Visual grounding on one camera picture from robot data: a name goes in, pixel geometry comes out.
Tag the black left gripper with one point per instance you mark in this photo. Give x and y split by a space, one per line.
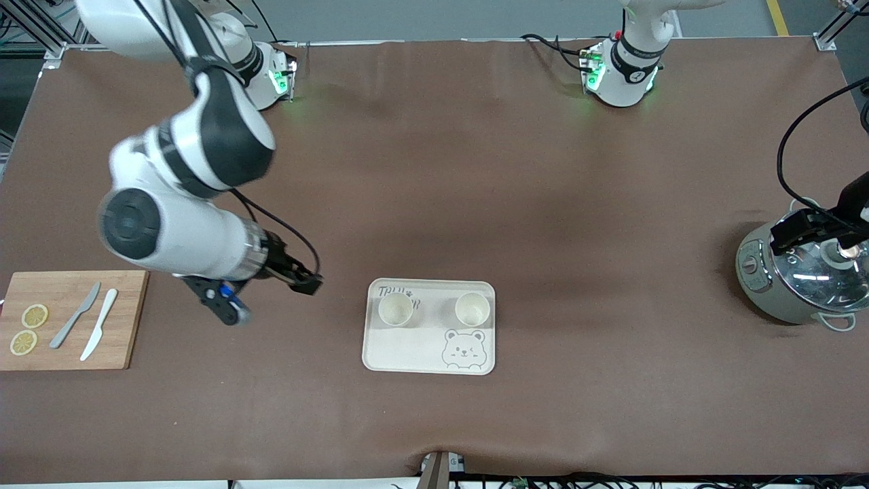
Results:
850 198

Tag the bamboo cutting board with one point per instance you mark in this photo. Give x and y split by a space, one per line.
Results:
129 319

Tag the grey-green electric cooking pot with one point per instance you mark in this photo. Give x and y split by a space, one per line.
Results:
764 285

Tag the cream tray with bear print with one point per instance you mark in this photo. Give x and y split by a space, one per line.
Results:
407 350

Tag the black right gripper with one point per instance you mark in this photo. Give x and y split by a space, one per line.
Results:
279 259

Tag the grey plastic knife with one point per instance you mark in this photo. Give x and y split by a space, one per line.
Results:
75 317

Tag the brown table mat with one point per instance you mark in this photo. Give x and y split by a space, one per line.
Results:
475 170

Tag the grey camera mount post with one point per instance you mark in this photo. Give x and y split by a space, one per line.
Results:
438 472

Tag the lemon slice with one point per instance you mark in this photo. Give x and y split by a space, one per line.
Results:
23 342
34 316

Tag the glass pot lid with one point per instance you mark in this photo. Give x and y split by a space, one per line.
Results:
808 272

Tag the aluminium frame profile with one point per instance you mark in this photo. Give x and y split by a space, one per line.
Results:
54 49
829 34

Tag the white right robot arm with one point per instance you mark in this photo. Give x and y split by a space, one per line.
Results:
197 238

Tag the white plastic knife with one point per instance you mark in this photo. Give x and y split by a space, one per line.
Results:
100 322

